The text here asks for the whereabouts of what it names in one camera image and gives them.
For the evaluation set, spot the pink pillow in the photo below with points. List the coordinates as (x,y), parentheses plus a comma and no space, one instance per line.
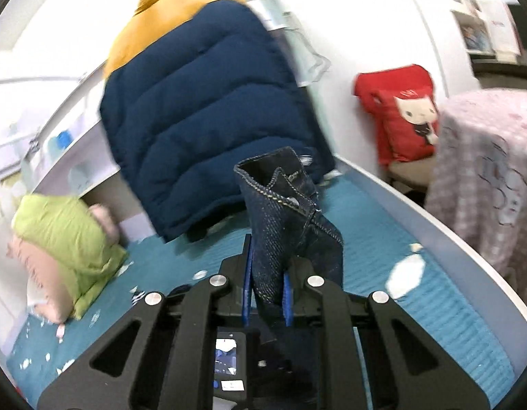
(45,282)

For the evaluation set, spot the clear plastic bag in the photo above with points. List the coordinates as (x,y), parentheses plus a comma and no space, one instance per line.
(308,55)

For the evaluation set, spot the green pillow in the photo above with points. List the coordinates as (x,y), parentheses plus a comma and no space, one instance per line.
(62,235)

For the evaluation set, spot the white wall paper sheet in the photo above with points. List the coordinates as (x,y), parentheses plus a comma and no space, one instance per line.
(502,30)

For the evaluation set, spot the navy and yellow puffer jacket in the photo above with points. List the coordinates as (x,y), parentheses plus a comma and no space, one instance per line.
(195,115)

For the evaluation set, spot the grey chair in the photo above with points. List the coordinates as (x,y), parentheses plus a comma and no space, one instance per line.
(411,173)

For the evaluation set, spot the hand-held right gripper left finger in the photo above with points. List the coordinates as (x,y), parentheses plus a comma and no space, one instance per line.
(247,290)

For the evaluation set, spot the blue printed bed sheet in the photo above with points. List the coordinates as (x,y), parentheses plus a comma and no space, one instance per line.
(374,329)

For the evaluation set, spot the white bed frame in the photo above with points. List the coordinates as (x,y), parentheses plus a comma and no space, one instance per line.
(438,230)

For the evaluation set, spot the white headboard shelf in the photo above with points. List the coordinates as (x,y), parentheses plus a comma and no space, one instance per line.
(62,166)

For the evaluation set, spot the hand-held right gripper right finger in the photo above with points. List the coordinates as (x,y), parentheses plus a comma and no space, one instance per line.
(287,303)

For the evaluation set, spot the wall photo print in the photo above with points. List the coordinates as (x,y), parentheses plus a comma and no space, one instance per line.
(477,38)

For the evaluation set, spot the dark blue denim jeans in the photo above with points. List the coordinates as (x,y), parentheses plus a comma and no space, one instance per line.
(284,222)

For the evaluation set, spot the pink patterned blanket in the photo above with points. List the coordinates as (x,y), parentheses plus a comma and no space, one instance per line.
(481,171)

